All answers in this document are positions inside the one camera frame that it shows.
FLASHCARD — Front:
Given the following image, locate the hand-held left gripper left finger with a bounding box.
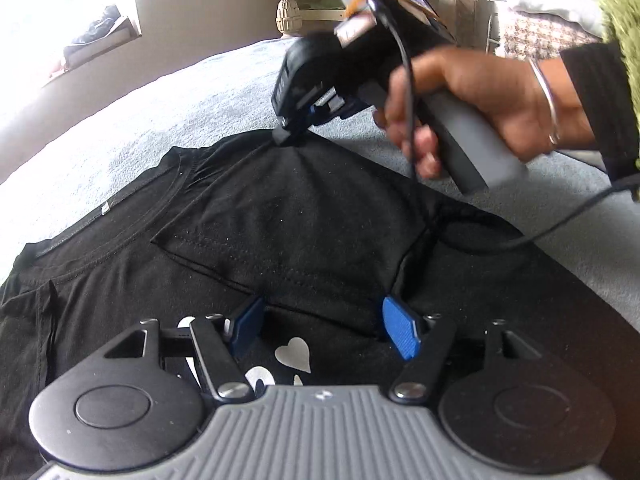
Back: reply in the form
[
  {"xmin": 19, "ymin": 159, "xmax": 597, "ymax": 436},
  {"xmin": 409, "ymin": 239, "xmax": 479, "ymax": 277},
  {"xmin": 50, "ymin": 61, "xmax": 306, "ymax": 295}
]
[{"xmin": 102, "ymin": 295, "xmax": 267, "ymax": 403}]

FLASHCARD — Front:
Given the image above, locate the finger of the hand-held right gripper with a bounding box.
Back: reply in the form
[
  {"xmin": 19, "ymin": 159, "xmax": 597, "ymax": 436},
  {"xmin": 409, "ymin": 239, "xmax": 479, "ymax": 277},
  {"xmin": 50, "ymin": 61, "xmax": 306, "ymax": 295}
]
[{"xmin": 272, "ymin": 109, "xmax": 326, "ymax": 150}]

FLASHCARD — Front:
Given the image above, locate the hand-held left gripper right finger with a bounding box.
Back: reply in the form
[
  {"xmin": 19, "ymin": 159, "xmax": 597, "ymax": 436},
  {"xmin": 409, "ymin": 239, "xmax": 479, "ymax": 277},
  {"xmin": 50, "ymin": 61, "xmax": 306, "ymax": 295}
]
[{"xmin": 381, "ymin": 295, "xmax": 544, "ymax": 405}]

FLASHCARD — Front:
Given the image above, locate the black t-shirt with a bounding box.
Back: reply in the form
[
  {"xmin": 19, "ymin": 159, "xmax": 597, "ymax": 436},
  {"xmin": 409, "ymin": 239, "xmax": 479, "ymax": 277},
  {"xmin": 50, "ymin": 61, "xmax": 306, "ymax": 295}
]
[{"xmin": 0, "ymin": 130, "xmax": 640, "ymax": 480}]

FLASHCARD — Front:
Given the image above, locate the person's right forearm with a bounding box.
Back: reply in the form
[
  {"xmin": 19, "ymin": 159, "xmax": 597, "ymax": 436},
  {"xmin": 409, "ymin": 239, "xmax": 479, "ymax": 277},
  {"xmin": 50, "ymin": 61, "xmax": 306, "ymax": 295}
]
[{"xmin": 540, "ymin": 42, "xmax": 640, "ymax": 186}]

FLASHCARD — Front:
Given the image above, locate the person's right hand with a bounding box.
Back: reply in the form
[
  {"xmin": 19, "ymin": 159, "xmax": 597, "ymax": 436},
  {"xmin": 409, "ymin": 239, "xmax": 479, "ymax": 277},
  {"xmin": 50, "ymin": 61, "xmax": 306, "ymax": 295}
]
[{"xmin": 372, "ymin": 45, "xmax": 558, "ymax": 181}]

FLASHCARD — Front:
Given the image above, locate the cream carved ornament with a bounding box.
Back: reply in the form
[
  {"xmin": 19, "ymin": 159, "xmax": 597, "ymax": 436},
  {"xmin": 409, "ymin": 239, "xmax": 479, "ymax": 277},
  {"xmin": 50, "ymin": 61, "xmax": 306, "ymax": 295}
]
[{"xmin": 276, "ymin": 0, "xmax": 301, "ymax": 36}]

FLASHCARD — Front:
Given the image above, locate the silver bangle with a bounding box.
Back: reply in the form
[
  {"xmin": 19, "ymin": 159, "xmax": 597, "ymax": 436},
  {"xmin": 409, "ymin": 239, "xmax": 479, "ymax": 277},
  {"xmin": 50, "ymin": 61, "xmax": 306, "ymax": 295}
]
[{"xmin": 527, "ymin": 57, "xmax": 563, "ymax": 153}]

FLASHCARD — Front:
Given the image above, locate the cardboard box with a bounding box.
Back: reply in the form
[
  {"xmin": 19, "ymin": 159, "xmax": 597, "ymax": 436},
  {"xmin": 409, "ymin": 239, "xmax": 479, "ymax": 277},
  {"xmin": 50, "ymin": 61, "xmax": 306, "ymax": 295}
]
[{"xmin": 62, "ymin": 15, "xmax": 142, "ymax": 68}]

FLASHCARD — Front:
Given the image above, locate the white folded cloth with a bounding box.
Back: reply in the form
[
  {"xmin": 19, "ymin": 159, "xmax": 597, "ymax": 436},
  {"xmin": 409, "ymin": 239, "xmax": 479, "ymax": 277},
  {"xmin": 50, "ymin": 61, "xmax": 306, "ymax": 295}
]
[{"xmin": 500, "ymin": 0, "xmax": 608, "ymax": 38}]

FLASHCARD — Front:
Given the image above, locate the dark crumpled cloth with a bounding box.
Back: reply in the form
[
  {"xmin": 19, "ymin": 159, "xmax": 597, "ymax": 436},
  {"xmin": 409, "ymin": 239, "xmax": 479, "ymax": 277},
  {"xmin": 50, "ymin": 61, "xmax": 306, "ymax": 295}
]
[{"xmin": 70, "ymin": 4, "xmax": 123, "ymax": 46}]

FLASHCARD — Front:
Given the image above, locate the window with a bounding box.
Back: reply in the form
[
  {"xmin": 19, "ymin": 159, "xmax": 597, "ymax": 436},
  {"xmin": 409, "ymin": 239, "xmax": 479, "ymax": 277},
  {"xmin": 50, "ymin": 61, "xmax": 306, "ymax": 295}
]
[{"xmin": 0, "ymin": 0, "xmax": 143, "ymax": 91}]

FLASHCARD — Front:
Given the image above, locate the person's fuzzy fleece garment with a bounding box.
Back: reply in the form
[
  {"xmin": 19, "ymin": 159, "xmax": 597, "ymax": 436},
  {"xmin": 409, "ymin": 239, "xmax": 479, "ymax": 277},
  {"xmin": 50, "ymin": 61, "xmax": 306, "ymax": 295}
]
[{"xmin": 597, "ymin": 0, "xmax": 640, "ymax": 171}]

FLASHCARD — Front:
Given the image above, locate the black cable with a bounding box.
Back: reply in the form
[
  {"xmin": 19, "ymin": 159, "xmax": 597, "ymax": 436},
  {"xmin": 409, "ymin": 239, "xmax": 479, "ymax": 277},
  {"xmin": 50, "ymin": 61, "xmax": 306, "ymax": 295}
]
[{"xmin": 367, "ymin": 0, "xmax": 640, "ymax": 256}]

